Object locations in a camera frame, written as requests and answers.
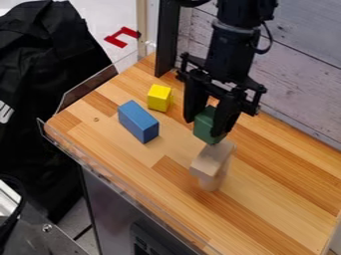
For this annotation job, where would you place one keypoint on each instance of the black post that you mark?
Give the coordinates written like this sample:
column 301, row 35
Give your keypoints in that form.
column 167, row 36

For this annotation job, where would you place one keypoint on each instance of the yellow block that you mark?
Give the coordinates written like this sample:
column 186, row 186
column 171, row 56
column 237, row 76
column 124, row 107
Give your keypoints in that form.
column 159, row 97

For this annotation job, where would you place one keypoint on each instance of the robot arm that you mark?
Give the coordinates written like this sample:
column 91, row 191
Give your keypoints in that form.
column 240, row 20

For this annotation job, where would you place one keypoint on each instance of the black bag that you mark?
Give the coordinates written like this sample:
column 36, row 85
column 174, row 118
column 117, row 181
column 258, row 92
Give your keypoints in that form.
column 40, row 109

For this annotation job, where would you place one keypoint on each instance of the red bracket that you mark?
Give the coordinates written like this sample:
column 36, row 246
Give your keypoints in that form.
column 120, row 36

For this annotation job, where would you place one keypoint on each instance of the natural wood block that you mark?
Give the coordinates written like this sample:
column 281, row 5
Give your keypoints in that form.
column 212, row 164

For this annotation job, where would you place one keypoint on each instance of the green block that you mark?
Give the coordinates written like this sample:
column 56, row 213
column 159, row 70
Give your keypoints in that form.
column 205, row 126

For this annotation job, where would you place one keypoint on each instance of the blue block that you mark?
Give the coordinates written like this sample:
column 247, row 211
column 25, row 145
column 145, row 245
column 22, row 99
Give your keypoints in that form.
column 137, row 121

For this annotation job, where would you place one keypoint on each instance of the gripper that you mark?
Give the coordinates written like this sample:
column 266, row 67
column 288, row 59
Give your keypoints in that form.
column 231, row 63

